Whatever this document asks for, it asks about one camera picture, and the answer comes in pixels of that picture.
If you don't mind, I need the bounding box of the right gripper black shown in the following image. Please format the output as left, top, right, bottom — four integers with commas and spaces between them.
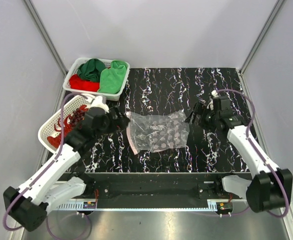
184, 101, 220, 133

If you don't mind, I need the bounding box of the clear zip top bag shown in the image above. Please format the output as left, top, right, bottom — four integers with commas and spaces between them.
126, 110, 190, 155

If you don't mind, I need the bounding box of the purple grape bunch toy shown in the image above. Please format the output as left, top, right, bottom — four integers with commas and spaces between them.
68, 104, 89, 127

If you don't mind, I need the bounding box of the red lobster toy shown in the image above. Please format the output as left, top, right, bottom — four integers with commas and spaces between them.
46, 104, 90, 148

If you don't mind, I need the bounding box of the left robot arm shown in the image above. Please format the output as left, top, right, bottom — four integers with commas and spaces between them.
2, 106, 130, 232

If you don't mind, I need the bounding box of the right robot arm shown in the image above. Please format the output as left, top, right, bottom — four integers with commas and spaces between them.
186, 96, 293, 213

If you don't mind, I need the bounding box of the light green cloth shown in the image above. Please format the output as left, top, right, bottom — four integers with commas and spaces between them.
98, 60, 128, 94

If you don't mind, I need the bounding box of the white basket with cloths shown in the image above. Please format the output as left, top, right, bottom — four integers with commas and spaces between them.
63, 57, 130, 101

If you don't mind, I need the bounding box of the dark green cloth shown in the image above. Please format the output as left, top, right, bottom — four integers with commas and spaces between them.
77, 58, 106, 83

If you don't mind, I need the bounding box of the red cloth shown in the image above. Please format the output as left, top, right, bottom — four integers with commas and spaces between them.
69, 74, 100, 92

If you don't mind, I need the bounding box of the white perforated empty basket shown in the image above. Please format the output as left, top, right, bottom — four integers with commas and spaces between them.
38, 93, 106, 153

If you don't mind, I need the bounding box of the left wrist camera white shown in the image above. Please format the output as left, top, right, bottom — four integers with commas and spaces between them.
90, 95, 110, 113

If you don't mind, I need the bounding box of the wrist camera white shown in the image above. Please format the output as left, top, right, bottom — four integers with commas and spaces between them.
90, 95, 110, 113
207, 90, 220, 111

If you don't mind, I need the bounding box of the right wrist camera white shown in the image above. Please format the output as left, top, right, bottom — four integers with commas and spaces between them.
207, 90, 220, 111

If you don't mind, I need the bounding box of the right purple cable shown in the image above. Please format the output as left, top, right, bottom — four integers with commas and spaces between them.
193, 89, 289, 219

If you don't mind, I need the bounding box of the purple cable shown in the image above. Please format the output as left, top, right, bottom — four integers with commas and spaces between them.
1, 92, 94, 240
193, 89, 289, 219

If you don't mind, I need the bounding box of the white slotted cable duct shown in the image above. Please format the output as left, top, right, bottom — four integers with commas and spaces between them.
53, 201, 234, 211

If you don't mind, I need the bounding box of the aluminium frame rail front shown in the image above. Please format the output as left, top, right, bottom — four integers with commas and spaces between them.
20, 181, 293, 240

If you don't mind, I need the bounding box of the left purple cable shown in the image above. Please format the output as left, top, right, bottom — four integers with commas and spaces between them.
1, 92, 94, 240

